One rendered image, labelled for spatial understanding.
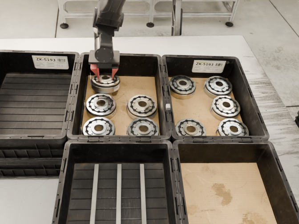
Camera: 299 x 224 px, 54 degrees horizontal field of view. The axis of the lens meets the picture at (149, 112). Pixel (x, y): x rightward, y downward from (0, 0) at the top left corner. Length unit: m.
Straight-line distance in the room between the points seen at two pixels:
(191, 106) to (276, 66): 1.89
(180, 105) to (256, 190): 0.39
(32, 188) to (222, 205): 0.60
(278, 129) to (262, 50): 1.79
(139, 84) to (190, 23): 2.10
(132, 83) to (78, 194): 0.49
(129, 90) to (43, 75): 0.34
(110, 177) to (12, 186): 0.35
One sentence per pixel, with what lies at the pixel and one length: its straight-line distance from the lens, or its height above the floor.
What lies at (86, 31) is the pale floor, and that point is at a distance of 2.95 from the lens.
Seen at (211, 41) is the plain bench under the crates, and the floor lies 0.70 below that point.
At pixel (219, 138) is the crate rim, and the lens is 0.90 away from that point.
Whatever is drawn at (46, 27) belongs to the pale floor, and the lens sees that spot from 3.06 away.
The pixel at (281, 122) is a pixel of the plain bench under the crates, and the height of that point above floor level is 0.70.
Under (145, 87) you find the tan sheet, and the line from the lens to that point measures 1.14.
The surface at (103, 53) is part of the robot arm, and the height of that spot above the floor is 1.07.
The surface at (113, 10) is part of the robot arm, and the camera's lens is 0.84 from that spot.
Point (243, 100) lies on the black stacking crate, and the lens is 1.11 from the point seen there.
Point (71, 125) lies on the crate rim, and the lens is 0.89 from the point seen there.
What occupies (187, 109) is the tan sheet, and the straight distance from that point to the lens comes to 1.08.
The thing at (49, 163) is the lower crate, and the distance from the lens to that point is 0.98.
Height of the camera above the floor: 1.61
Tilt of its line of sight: 48 degrees down
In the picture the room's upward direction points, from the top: 6 degrees clockwise
